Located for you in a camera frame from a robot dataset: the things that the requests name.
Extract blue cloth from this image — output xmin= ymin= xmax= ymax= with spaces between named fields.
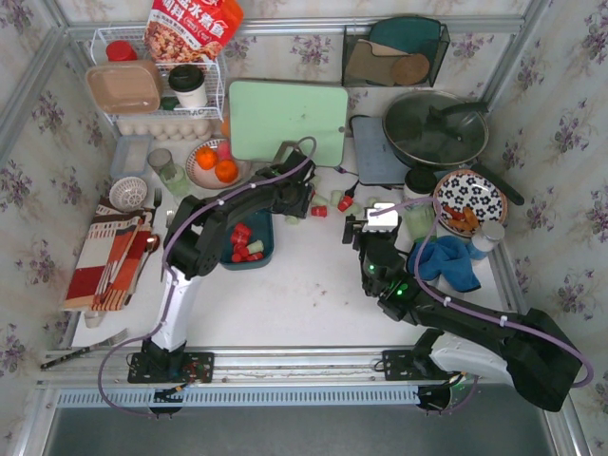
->
xmin=406 ymin=236 xmax=481 ymax=293

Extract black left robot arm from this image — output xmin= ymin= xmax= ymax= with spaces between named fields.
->
xmin=142 ymin=149 xmax=315 ymax=379

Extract white cup black lid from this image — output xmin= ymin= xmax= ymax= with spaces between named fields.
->
xmin=168 ymin=64 xmax=208 ymax=108

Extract green glass bottle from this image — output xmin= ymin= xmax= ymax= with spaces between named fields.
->
xmin=404 ymin=203 xmax=436 ymax=242

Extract rose gold spoon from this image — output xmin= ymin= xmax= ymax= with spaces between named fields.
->
xmin=138 ymin=234 xmax=161 ymax=278

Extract black pan with glass lid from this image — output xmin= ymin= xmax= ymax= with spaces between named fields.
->
xmin=382 ymin=90 xmax=524 ymax=206

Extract white wire rack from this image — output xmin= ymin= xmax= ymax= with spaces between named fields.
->
xmin=84 ymin=26 xmax=227 ymax=125

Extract clear container blue lid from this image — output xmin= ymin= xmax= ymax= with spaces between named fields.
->
xmin=109 ymin=135 xmax=153 ymax=180

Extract black mesh organizer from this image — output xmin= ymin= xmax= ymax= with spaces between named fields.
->
xmin=341 ymin=15 xmax=450 ymax=87

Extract green cutting board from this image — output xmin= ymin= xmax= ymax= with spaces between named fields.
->
xmin=228 ymin=81 xmax=349 ymax=167

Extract egg tray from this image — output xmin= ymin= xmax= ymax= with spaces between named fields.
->
xmin=116 ymin=119 xmax=214 ymax=141

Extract white jar black lid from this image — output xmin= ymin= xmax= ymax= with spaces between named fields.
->
xmin=404 ymin=167 xmax=438 ymax=200

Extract red snack bag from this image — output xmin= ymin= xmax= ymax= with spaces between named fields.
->
xmin=143 ymin=0 xmax=244 ymax=64

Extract brown plastic lunch box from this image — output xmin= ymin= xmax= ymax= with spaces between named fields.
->
xmin=85 ymin=60 xmax=163 ymax=115

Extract pink bowl with oranges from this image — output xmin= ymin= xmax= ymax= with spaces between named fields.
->
xmin=186 ymin=139 xmax=251 ymax=190

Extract floral patterned plate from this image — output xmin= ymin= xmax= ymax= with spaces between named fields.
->
xmin=432 ymin=169 xmax=507 ymax=238

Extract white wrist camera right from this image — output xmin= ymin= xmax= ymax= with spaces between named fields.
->
xmin=362 ymin=202 xmax=399 ymax=233

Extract white strainer basket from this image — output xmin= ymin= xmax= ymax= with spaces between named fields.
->
xmin=108 ymin=177 xmax=148 ymax=212

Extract striped kitchen towel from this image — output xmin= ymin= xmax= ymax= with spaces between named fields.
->
xmin=63 ymin=198 xmax=154 ymax=312

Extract silver fork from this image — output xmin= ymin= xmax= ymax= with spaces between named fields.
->
xmin=151 ymin=187 xmax=162 ymax=224
xmin=165 ymin=210 xmax=175 ymax=228

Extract teal plastic storage basket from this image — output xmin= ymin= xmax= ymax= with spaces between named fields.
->
xmin=219 ymin=210 xmax=275 ymax=271

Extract red capped jar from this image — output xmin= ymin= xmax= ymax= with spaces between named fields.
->
xmin=105 ymin=40 xmax=138 ymax=62

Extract blue jar silver lid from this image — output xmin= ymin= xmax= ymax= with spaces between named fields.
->
xmin=467 ymin=220 xmax=505 ymax=260

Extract green glass cup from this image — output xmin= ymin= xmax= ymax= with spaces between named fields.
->
xmin=147 ymin=148 xmax=190 ymax=199

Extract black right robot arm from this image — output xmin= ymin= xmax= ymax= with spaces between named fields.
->
xmin=342 ymin=216 xmax=593 ymax=412

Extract grey induction cooker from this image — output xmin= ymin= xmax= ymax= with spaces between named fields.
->
xmin=350 ymin=115 xmax=409 ymax=186

